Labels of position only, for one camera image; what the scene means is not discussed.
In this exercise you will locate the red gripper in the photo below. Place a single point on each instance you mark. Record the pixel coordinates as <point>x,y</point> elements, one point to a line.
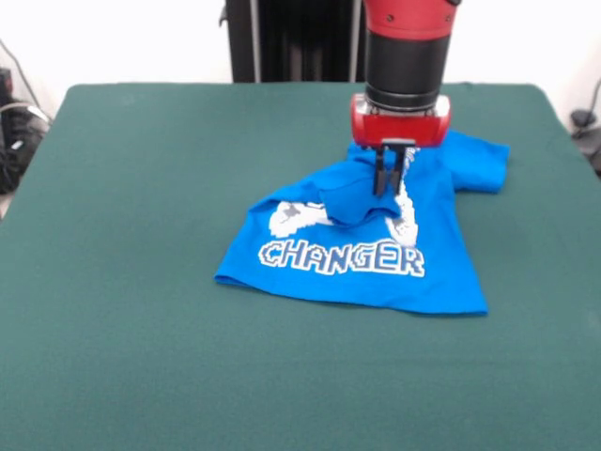
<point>399,129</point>

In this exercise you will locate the blue printed t-shirt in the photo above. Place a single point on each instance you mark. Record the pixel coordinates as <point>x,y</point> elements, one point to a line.
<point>441,244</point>

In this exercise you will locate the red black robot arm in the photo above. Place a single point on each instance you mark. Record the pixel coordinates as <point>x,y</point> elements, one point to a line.
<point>408,47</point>

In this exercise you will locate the black round adapter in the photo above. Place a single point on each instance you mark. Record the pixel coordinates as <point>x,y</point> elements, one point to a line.
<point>582,117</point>

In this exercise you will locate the dark green table cloth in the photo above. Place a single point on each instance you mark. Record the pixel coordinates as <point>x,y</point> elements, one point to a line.
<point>141,235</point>

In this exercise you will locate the black bag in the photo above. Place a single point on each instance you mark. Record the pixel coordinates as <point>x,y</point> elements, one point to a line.
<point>21,145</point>

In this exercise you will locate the small black device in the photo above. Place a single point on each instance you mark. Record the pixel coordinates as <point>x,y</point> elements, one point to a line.
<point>5,84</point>

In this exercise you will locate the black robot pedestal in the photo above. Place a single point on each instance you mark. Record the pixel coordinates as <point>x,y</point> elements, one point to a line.
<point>291,37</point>

